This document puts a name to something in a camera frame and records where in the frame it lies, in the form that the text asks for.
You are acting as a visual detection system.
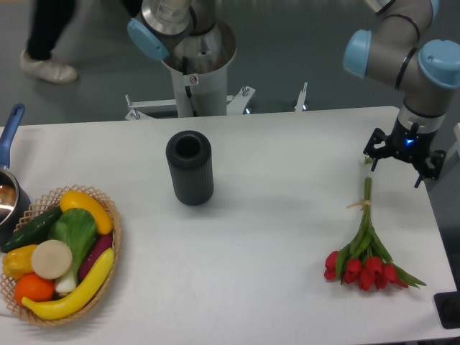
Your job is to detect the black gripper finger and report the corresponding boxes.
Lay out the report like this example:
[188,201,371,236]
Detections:
[363,128,392,171]
[413,150,446,188]

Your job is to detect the woven wicker basket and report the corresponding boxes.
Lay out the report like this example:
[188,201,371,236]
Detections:
[1,185,121,326]

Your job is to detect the orange fruit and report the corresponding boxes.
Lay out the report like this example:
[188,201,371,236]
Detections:
[14,273,55,306]

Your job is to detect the person leg white shoe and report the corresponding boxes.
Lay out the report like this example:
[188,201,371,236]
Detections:
[20,0,78,84]

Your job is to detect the yellow curved squash lower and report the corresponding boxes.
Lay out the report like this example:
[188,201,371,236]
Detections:
[22,248,115,321]

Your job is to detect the red tulip bouquet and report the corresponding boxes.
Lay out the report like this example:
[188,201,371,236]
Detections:
[323,156,426,291]

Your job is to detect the yellow bell pepper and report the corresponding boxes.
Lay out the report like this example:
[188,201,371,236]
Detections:
[2,244,38,280]

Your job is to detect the blue handled saucepan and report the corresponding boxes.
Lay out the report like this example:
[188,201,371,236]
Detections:
[1,103,30,246]

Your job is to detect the yellow squash upper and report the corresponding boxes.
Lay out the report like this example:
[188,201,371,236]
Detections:
[60,190,114,235]

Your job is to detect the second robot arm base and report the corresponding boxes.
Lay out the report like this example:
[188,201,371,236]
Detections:
[127,1,236,75]

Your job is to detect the dark green cucumber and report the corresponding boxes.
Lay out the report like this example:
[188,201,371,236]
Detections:
[1,206,63,253]

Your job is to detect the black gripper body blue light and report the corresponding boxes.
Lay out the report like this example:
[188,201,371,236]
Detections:
[387,117,439,166]

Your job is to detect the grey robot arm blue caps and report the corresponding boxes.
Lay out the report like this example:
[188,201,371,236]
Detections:
[342,1,459,181]

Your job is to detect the green lettuce leaf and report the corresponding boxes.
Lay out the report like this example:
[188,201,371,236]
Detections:
[48,208,97,296]

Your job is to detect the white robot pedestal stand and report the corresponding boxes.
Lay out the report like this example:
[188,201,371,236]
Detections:
[124,59,309,121]

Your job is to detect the purple eggplant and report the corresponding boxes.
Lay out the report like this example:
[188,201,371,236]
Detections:
[78,234,113,282]

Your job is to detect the black device at edge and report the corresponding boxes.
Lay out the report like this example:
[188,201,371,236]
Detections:
[433,292,459,329]

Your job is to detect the beige round slice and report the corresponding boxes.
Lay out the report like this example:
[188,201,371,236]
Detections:
[31,239,73,280]

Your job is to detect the dark grey ribbed vase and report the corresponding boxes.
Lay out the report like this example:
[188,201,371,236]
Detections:
[165,130,214,206]

